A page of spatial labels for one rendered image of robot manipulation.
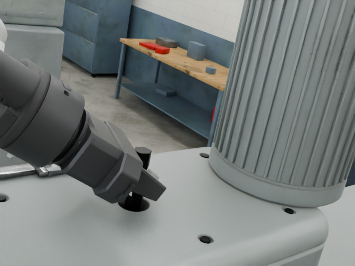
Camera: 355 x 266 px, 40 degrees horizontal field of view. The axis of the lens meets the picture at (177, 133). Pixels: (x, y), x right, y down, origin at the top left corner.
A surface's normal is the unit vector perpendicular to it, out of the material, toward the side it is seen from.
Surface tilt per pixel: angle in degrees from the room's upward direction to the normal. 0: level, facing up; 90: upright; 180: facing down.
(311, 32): 90
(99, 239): 0
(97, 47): 90
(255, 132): 90
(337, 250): 4
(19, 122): 90
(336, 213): 0
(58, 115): 64
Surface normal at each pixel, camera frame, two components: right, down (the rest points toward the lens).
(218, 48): -0.78, 0.08
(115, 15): 0.60, 0.38
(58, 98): 0.70, -0.34
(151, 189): 0.35, 0.40
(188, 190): 0.18, -0.92
